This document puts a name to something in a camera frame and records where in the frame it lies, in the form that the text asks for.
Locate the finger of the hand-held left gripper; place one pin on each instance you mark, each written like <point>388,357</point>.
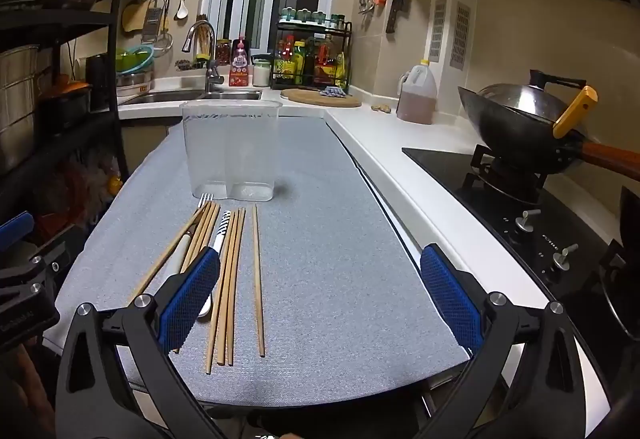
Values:
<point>15,226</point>

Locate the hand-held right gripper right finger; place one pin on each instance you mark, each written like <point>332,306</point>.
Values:
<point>450,299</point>

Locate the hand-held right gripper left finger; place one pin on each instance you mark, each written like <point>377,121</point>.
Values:
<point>192,299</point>

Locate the clear plastic utensil container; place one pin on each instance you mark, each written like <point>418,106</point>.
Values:
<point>232,149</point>

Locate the person's left hand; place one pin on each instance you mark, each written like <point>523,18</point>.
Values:
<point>17,389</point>

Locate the black glass gas stove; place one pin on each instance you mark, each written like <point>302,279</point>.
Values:
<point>450,174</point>

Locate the black pot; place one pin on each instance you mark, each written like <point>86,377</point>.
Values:
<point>65,109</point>

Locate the grey table mat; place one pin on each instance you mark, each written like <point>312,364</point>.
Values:
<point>325,269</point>

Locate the black cup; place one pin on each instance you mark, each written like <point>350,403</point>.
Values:
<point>96,79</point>

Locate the black wok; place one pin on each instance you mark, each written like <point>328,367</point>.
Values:
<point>520,144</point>

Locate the black shelf rack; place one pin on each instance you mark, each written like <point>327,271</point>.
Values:
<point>115,69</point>

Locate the steel basin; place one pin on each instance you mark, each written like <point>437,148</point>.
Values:
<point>134,80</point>

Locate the ginger piece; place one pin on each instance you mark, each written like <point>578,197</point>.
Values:
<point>381,109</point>

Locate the steel kitchen sink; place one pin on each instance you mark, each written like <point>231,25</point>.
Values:
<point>200,96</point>

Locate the cooking oil jug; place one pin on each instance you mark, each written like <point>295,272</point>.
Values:
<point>417,99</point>

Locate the steel wok lid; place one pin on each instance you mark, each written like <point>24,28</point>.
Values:
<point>520,104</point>

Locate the steel faucet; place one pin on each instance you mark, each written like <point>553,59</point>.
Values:
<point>212,69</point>

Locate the round wooden cutting board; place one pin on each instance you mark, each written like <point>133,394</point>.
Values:
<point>310,100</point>

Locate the sink sponge holder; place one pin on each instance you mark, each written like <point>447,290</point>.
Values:
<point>190,64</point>

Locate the white jar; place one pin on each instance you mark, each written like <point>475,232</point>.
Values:
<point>261,74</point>

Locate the blue grey cloth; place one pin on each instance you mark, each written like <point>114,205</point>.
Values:
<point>332,92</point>

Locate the pink dish soap bottle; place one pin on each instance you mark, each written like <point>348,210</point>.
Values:
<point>239,64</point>

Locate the steel grater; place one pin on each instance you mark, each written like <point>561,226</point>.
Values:
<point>152,21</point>

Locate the red chili jar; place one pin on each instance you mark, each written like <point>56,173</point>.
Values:
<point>223,53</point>

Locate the black spice rack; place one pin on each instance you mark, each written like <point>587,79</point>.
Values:
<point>349,59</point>

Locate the row of sauce bottles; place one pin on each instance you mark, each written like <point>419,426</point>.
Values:
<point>310,61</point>

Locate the white ladle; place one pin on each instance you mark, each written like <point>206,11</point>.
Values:
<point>181,10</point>

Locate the hanging cleaver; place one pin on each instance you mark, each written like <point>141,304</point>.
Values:
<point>397,4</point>

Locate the row of green lid jars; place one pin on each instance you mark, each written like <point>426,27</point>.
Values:
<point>312,16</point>

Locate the white wall vent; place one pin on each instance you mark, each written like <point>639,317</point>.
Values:
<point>437,31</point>
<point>460,36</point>

